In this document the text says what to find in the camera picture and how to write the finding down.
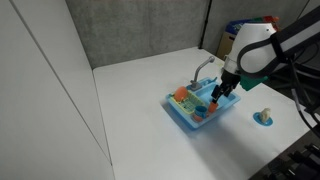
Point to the cream toy bread piece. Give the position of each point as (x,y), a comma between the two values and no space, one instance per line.
(265,114)

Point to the cardboard box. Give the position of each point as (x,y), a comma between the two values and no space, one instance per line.
(225,45)

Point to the black tripod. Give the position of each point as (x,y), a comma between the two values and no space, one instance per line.
(300,156)

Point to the green toy bin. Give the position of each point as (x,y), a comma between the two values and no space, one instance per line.
(256,19)

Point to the yellow toy dish rack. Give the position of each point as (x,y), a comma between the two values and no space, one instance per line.
(190,103)

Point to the light blue toy sink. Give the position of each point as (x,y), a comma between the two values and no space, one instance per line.
(226,100)

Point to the blue toy cup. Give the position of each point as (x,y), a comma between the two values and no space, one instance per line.
(200,110)

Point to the red toy bin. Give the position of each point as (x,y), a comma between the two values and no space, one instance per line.
(271,19)

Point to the orange toy cup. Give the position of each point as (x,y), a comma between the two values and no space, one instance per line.
(213,107)

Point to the small orange toy bowl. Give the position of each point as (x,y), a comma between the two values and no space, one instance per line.
(197,118)

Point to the grey toy faucet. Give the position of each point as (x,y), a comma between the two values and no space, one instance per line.
(199,71)

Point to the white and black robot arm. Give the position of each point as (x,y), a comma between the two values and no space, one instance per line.
(253,36)

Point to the blue toy bin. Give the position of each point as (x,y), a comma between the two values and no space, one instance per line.
(235,26)

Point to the round blue toy plate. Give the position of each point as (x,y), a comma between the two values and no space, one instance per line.
(258,119)

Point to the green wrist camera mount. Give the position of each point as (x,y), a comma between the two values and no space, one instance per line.
(253,82)

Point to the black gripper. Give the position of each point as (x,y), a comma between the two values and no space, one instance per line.
(230,80)

